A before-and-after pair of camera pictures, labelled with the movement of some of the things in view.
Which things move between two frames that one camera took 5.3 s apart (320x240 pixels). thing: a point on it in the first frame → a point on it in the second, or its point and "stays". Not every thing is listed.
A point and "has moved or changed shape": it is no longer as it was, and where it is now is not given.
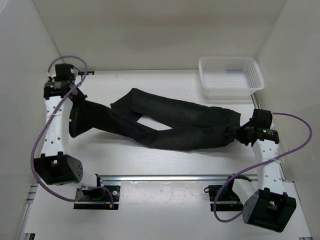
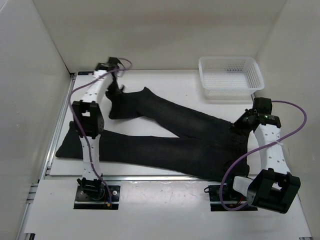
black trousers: (182, 125) has moved or changed shape
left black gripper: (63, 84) → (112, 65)
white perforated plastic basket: (225, 77) stays
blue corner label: (82, 73) stays
